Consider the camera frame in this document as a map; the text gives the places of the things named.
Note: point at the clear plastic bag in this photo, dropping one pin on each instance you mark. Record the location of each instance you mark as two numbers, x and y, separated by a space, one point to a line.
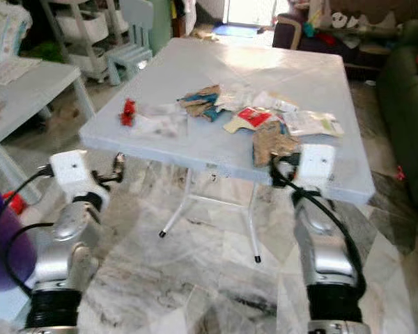
162 124

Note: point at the dark green sofa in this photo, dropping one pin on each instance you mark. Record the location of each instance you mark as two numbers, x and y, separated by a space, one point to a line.
407 104

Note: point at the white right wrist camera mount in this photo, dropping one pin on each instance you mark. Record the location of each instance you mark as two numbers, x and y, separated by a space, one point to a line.
316 165

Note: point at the white diaper pack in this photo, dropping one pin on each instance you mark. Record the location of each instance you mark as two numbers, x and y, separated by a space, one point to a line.
5 29

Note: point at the red and white packet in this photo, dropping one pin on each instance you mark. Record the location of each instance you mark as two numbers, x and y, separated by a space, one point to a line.
252 117

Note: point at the low white plastic table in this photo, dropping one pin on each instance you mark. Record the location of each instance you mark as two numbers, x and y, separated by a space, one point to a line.
28 90

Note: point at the crumpled brown and blue paper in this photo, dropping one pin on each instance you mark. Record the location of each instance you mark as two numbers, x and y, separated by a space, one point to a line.
200 103

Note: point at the white and green packet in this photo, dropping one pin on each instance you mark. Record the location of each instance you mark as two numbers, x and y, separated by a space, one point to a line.
313 123

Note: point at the pale green child chair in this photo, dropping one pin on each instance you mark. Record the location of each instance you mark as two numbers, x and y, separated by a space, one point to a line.
136 50

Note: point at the light blue plastic stool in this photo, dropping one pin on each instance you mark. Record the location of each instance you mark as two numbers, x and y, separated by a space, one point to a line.
3 306

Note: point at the green plastic item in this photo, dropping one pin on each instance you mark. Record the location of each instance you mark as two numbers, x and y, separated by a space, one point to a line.
47 51

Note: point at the white folding table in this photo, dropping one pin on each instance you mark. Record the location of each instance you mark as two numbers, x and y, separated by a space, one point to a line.
237 66

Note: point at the dark purple armchair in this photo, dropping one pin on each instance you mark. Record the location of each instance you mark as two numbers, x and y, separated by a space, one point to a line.
289 31

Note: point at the hanging white pink cloth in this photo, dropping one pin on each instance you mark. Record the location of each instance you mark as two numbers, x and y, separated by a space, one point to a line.
189 15

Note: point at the blue door mat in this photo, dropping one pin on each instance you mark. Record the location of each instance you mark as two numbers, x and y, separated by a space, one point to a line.
240 30

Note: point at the crumpled red wrapper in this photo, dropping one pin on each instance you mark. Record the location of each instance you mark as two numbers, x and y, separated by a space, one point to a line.
128 113

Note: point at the white shelf cart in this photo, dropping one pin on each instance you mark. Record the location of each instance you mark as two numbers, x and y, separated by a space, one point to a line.
87 28

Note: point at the crumpled white wrapper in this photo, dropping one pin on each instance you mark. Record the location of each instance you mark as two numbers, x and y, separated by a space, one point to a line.
258 99

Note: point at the small red scrap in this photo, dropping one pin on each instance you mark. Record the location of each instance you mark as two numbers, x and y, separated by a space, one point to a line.
400 173

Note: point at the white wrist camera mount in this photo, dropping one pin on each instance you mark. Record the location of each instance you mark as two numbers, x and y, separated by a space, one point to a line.
316 165
75 171

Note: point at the white printed paper sheet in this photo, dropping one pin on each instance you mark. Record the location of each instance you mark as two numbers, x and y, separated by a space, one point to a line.
22 72

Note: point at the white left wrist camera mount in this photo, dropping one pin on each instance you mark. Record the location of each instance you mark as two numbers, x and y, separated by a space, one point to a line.
75 171

